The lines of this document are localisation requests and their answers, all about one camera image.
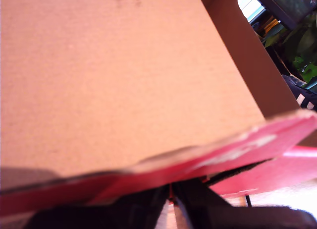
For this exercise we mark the wide black computer monitor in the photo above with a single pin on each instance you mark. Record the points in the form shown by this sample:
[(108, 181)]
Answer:
[(284, 6)]

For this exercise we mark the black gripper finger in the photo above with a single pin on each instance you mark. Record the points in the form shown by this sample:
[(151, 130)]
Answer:
[(205, 209), (138, 211)]

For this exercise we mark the red cardboard shoebox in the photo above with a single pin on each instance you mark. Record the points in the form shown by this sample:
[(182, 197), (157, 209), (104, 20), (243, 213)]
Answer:
[(272, 172)]

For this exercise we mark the green leafy potted plant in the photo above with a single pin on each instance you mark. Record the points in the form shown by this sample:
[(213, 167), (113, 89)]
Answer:
[(307, 70)]

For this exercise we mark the red shoebox lid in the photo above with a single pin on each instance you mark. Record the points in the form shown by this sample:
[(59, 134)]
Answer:
[(99, 77)]

